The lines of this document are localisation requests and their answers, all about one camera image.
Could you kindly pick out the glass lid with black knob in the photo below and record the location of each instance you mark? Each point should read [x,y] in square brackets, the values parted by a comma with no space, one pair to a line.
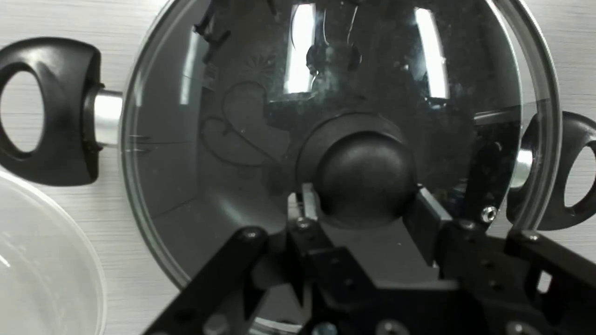
[363,181]

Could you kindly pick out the clear plastic container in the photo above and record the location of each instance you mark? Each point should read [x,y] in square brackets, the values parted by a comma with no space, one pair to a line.
[42,274]

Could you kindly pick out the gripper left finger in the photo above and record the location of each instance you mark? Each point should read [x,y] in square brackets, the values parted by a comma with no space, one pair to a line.
[219,279]

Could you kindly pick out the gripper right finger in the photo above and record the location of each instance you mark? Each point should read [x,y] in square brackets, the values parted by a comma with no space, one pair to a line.
[503,270]

